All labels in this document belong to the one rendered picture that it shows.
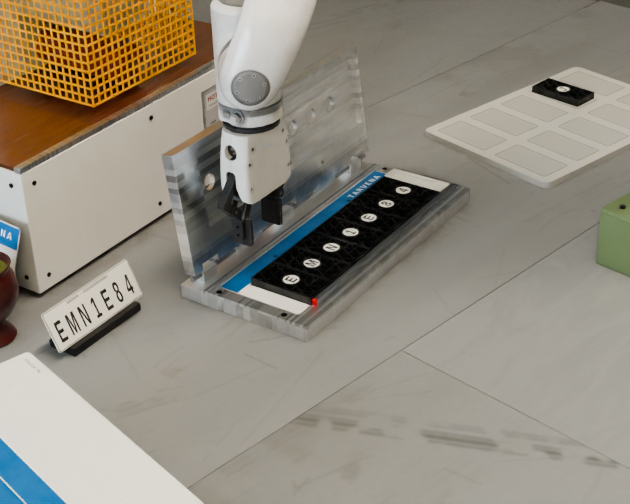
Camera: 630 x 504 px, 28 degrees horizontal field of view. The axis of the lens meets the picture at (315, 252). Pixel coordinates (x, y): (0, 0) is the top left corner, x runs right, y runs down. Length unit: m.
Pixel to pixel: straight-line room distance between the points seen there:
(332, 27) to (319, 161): 0.77
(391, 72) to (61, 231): 0.87
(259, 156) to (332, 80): 0.31
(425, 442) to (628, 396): 0.26
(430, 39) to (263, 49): 1.09
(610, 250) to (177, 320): 0.60
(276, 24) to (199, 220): 0.32
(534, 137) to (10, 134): 0.86
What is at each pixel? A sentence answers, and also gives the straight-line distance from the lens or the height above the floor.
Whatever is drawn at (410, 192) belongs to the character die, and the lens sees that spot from 1.88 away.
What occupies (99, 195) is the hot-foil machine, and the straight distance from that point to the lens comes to 1.78.
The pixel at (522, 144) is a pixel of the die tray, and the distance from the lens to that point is 2.09.
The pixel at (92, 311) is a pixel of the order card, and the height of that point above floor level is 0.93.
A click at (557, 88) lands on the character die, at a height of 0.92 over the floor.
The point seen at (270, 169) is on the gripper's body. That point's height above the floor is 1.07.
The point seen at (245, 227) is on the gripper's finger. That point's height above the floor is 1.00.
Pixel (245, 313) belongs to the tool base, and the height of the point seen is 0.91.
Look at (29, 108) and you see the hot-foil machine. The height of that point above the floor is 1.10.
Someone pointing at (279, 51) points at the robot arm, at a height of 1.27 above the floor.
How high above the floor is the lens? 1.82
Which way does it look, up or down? 31 degrees down
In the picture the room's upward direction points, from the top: 2 degrees counter-clockwise
